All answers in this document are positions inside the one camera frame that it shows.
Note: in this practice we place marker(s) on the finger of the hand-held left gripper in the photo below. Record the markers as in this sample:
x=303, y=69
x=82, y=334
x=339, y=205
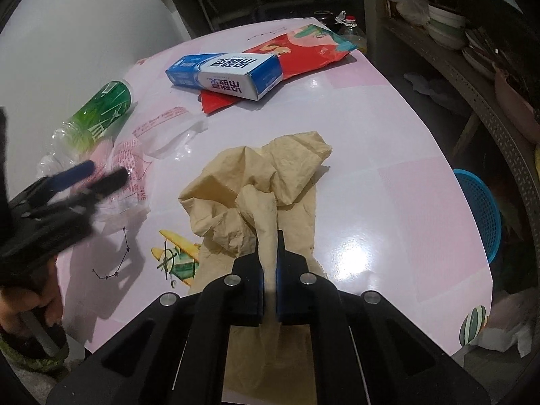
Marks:
x=71, y=175
x=105, y=183

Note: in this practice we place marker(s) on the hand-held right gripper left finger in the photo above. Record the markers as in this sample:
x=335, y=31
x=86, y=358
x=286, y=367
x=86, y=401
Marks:
x=244, y=291

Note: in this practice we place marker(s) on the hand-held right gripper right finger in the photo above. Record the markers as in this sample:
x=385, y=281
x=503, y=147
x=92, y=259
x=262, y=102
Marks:
x=295, y=291

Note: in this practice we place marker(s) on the clear plastic wrapper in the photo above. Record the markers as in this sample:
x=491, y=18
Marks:
x=168, y=135

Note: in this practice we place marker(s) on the tan paper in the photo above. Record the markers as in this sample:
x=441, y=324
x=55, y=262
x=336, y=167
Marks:
x=253, y=177

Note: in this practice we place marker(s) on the blue white carton box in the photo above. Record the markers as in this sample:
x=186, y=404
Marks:
x=228, y=74

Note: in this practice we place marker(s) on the blue mesh plastic basket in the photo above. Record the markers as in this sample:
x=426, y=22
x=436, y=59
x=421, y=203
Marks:
x=485, y=219

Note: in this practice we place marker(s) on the red snack bag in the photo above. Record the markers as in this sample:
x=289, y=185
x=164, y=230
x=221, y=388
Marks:
x=312, y=50

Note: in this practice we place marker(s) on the person's left hand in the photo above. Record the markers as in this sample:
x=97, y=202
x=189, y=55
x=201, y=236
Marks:
x=52, y=299

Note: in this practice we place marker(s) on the green plastic bottle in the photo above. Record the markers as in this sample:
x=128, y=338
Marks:
x=99, y=112

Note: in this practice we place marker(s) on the white plastic sack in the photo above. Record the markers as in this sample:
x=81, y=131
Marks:
x=506, y=325

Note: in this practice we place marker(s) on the dark counter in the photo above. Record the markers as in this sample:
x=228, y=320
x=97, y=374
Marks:
x=253, y=0

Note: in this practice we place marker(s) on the white cloth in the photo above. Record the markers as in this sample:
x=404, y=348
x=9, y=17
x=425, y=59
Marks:
x=426, y=88

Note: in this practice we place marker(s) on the cooking oil bottle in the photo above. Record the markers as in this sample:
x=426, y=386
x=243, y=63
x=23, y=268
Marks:
x=352, y=33

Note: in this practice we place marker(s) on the dark jar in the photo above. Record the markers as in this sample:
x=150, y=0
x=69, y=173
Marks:
x=324, y=17

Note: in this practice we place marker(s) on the pink basin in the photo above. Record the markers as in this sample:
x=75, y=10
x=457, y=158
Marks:
x=514, y=101

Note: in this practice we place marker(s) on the stack of plates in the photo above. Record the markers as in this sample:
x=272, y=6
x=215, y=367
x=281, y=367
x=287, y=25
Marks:
x=476, y=57

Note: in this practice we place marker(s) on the small white plastic bag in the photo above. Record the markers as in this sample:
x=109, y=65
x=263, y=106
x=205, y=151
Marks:
x=405, y=6

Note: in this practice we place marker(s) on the stack of white bowls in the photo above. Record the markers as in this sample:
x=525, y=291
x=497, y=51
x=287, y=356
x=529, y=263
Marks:
x=447, y=25

